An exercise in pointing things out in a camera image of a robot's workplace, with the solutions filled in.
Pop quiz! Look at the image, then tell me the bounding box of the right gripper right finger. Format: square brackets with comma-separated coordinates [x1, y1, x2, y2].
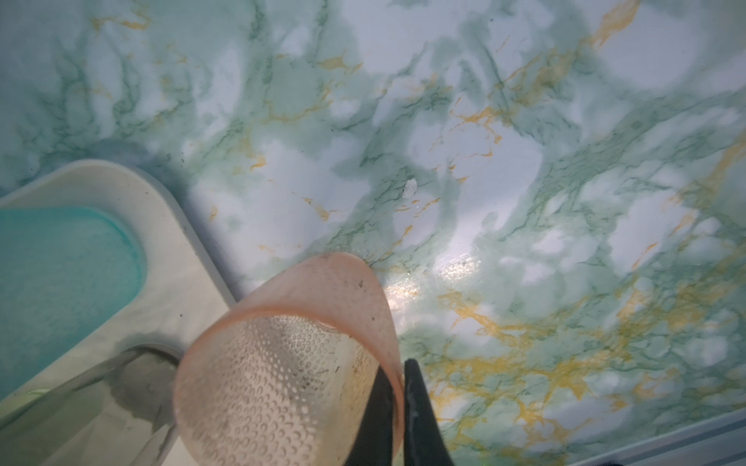
[403, 358, 454, 466]

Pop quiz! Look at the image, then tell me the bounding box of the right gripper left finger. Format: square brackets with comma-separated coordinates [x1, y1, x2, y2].
[344, 368, 396, 466]

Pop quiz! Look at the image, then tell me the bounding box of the small pink glass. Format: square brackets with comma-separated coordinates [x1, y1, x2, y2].
[174, 252, 405, 465]

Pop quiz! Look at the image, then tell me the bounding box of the teal dotted glass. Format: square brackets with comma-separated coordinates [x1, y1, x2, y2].
[1, 207, 147, 397]

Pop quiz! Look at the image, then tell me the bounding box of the small grey glass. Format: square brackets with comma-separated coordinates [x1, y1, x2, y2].
[1, 347, 179, 465]

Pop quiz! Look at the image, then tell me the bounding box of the cream plastic tray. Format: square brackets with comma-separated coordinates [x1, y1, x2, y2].
[1, 160, 234, 465]

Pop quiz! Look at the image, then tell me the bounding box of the aluminium front rail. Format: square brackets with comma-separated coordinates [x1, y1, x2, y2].
[576, 412, 745, 465]

